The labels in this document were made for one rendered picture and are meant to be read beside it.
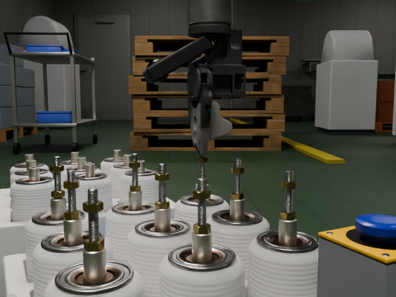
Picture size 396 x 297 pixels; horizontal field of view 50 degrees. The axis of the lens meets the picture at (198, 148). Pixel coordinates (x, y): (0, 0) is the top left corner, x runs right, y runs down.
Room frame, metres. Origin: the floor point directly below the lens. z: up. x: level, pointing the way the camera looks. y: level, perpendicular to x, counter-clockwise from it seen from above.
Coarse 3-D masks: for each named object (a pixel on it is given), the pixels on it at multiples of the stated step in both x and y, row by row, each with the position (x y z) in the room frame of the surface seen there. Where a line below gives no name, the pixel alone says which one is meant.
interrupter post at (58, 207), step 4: (52, 200) 0.60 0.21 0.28; (56, 200) 0.60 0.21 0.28; (60, 200) 0.60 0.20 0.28; (64, 200) 0.61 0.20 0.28; (52, 204) 0.60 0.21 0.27; (56, 204) 0.60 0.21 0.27; (60, 204) 0.60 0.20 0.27; (64, 204) 0.61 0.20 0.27; (52, 208) 0.60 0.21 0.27; (56, 208) 0.60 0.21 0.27; (60, 208) 0.60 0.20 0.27; (64, 208) 0.61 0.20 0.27; (52, 212) 0.60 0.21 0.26; (56, 212) 0.60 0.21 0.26; (60, 212) 0.60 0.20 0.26; (64, 212) 0.61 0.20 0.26; (52, 216) 0.60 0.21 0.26; (56, 216) 0.60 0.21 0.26; (60, 216) 0.60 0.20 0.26; (64, 216) 0.61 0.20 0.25
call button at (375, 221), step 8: (360, 216) 0.34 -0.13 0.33; (368, 216) 0.34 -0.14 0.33; (376, 216) 0.34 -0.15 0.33; (384, 216) 0.34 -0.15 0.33; (392, 216) 0.34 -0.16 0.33; (360, 224) 0.33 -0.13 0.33; (368, 224) 0.32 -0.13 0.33; (376, 224) 0.32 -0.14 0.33; (384, 224) 0.32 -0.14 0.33; (392, 224) 0.32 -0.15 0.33; (360, 232) 0.33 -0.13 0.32; (368, 232) 0.32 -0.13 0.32; (376, 232) 0.31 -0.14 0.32; (384, 232) 0.31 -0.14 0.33; (392, 232) 0.31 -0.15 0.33; (368, 240) 0.32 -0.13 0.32; (376, 240) 0.32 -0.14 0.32; (384, 240) 0.32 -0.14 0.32; (392, 240) 0.32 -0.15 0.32
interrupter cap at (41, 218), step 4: (44, 212) 0.63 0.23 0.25; (48, 212) 0.63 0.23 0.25; (80, 212) 0.63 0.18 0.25; (36, 216) 0.61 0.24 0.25; (40, 216) 0.61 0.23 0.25; (44, 216) 0.61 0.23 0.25; (48, 216) 0.62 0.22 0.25; (80, 216) 0.61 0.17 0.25; (84, 216) 0.61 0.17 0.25; (32, 220) 0.59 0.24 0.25; (36, 220) 0.58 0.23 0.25; (40, 220) 0.59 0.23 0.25; (44, 220) 0.59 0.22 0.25; (48, 220) 0.59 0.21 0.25; (52, 220) 0.59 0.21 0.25; (56, 220) 0.59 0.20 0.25; (60, 220) 0.59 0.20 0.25; (40, 224) 0.58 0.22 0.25; (44, 224) 0.57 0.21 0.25; (48, 224) 0.57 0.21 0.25; (52, 224) 0.57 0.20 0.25; (56, 224) 0.57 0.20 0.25; (60, 224) 0.58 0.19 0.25
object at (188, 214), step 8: (224, 200) 0.72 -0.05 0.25; (176, 208) 0.70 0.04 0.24; (184, 208) 0.68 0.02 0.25; (192, 208) 0.68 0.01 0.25; (208, 208) 0.67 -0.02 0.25; (216, 208) 0.68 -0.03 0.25; (224, 208) 0.69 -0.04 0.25; (176, 216) 0.69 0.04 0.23; (184, 216) 0.68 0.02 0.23; (192, 216) 0.67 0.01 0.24; (208, 216) 0.67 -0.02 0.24; (192, 224) 0.67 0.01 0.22
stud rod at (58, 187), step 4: (56, 156) 0.61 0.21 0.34; (56, 160) 0.61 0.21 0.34; (56, 164) 0.61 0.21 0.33; (56, 172) 0.61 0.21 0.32; (60, 172) 0.61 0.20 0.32; (56, 176) 0.61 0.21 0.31; (60, 176) 0.61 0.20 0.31; (56, 180) 0.61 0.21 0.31; (60, 180) 0.61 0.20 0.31; (56, 184) 0.61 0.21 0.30; (60, 184) 0.61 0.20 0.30; (56, 188) 0.61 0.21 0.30; (60, 188) 0.61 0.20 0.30
